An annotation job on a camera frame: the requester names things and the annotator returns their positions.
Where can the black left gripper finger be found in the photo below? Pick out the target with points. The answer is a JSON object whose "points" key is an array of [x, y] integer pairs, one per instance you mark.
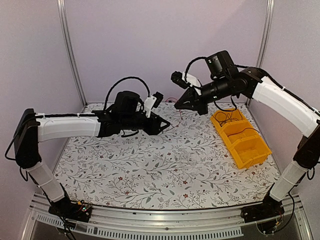
{"points": [[157, 129], [161, 121]]}

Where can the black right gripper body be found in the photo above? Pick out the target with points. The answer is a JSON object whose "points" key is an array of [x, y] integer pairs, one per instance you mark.
{"points": [[203, 110]]}

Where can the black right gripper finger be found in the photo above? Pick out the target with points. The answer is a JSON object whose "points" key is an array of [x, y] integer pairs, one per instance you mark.
{"points": [[187, 98], [186, 106]]}

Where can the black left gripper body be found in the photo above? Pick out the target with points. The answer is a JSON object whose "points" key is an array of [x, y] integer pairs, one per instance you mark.
{"points": [[153, 126]]}

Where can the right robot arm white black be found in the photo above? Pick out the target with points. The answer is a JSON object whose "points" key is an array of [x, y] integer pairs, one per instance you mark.
{"points": [[229, 79]]}

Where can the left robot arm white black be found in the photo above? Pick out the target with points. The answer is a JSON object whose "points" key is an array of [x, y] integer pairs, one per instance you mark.
{"points": [[128, 112]]}

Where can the floral patterned table mat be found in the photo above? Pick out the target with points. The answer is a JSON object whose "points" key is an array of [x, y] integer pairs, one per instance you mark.
{"points": [[185, 167]]}

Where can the yellow three-compartment bin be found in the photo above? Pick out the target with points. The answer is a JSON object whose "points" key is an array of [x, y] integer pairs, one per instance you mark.
{"points": [[241, 139]]}

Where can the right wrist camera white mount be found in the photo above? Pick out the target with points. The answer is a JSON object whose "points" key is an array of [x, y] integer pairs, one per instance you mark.
{"points": [[186, 81]]}

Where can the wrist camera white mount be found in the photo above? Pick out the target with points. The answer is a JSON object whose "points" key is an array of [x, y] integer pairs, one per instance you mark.
{"points": [[186, 81], [151, 102]]}

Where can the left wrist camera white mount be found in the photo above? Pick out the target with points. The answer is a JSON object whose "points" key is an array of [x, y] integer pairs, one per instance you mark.
{"points": [[151, 102]]}

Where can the right aluminium frame post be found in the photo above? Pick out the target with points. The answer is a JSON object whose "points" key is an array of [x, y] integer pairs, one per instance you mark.
{"points": [[266, 32]]}

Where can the aluminium frame post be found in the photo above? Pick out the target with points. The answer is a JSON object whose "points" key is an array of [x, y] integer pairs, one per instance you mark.
{"points": [[266, 32], [70, 52]]}

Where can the front aluminium rail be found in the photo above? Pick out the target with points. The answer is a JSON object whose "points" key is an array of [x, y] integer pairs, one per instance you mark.
{"points": [[114, 223]]}

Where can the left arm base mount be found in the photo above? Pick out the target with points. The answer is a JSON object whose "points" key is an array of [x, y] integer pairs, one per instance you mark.
{"points": [[79, 211]]}

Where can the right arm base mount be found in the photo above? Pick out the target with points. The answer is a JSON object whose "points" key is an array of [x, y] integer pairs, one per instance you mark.
{"points": [[268, 215]]}

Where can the left aluminium frame post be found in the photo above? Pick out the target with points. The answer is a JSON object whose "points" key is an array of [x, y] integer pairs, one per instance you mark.
{"points": [[70, 52]]}

